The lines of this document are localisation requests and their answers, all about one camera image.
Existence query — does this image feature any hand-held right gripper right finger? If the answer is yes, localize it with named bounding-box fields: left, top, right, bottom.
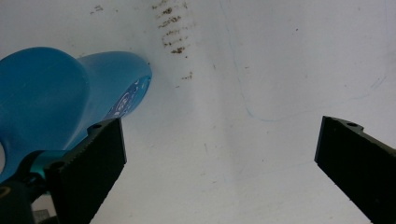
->
left=314, top=115, right=396, bottom=224

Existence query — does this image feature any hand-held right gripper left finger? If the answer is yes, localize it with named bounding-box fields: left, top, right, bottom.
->
left=43, top=118, right=128, bottom=224

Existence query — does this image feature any blue plastic bottle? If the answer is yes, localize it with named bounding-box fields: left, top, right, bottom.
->
left=0, top=47, right=153, bottom=184

